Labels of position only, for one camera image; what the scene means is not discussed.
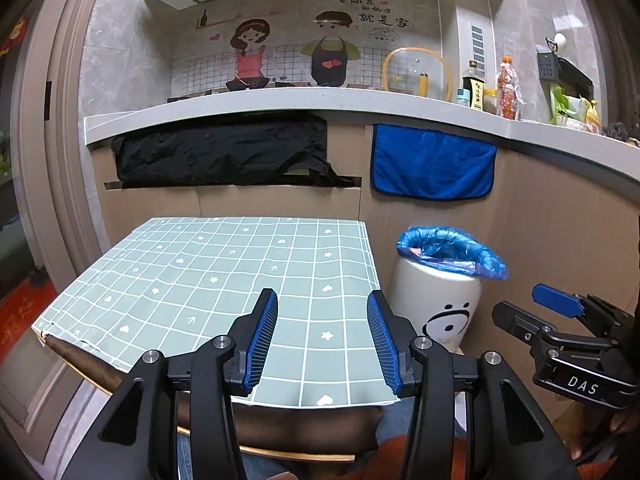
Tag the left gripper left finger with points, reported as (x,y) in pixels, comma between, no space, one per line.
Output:
(135,434)

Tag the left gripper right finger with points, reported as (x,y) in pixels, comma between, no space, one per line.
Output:
(508,436)

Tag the orange capped plastic bottle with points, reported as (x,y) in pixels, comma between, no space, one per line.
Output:
(509,96)

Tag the white smiley trash bin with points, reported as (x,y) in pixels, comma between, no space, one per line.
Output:
(438,304)

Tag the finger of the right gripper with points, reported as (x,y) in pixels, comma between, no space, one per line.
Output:
(528,328)
(557,301)

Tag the green plastic item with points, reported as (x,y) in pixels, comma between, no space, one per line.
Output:
(571,112)

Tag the cartoon couple wall sticker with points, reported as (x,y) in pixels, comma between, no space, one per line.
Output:
(227,44)

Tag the dark sauce bottle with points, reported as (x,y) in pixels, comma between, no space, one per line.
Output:
(473,80)

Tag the small teal container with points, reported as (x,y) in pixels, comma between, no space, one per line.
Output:
(463,97)

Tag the black dish rack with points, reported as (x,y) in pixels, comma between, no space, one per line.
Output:
(554,69)

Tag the black hanging cloth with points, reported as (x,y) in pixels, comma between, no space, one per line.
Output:
(276,148)

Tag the person right hand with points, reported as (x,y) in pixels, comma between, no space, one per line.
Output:
(621,422)

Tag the blue hanging towel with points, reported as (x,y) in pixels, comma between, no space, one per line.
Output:
(427,164)

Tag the green grid table mat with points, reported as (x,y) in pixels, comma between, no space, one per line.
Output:
(174,283)

